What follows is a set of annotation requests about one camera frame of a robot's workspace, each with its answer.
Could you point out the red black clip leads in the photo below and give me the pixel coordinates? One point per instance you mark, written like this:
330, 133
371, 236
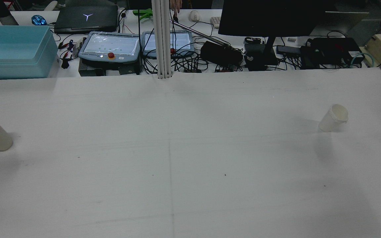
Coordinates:
67, 49

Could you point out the blue computer mouse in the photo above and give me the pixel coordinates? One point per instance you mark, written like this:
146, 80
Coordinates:
38, 20

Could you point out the white plastic cup ridged rim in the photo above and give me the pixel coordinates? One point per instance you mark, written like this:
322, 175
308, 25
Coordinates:
330, 121

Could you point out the white computer mouse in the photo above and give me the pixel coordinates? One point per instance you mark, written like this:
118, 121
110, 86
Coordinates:
194, 16

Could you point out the black controller box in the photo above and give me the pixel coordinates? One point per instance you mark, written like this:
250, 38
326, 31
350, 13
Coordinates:
93, 70

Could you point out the dark grey flat device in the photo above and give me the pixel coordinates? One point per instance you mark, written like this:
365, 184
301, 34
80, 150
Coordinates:
288, 50

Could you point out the white aluminium frame post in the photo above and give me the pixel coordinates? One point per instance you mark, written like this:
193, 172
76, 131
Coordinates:
161, 39

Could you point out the large black electronics box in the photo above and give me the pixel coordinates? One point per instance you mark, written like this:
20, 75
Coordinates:
334, 49

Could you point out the small black box device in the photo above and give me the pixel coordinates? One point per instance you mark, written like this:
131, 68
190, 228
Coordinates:
255, 61

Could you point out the black computer monitor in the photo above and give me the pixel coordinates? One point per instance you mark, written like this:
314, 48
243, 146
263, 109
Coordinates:
270, 16

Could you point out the light blue plastic bin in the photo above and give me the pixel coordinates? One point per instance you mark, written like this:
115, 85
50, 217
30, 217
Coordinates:
18, 67

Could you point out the thin metal rod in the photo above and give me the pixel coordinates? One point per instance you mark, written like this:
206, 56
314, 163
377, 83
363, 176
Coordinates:
197, 32

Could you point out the black power brick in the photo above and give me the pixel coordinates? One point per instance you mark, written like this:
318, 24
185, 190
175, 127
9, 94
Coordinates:
220, 53

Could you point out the black usb hub orange ports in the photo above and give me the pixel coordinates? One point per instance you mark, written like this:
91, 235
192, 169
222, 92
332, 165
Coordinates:
192, 70

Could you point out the green plastic clamp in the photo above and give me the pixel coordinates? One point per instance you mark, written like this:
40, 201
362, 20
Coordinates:
144, 14

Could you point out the grey teach pendant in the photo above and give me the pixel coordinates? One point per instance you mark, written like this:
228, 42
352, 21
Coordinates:
182, 41
111, 43

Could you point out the black power strip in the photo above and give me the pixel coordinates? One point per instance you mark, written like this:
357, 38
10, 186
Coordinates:
223, 70

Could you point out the white keyboard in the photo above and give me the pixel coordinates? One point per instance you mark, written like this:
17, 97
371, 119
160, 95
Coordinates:
215, 21

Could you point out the black laptop glowing logo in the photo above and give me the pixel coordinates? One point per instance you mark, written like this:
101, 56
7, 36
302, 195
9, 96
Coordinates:
84, 21

